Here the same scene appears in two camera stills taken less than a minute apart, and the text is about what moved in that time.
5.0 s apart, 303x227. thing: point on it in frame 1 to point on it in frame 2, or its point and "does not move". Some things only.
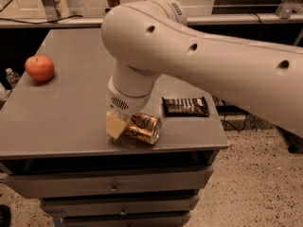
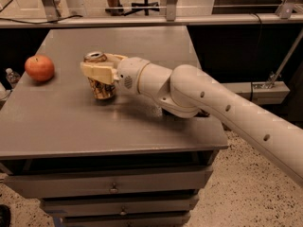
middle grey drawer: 120,204 does not move
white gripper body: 126,103 to 130,73
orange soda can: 145,128 to 100,90
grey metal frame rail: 191,19 does not move
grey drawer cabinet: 54,143 does not move
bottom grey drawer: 141,219 does not move
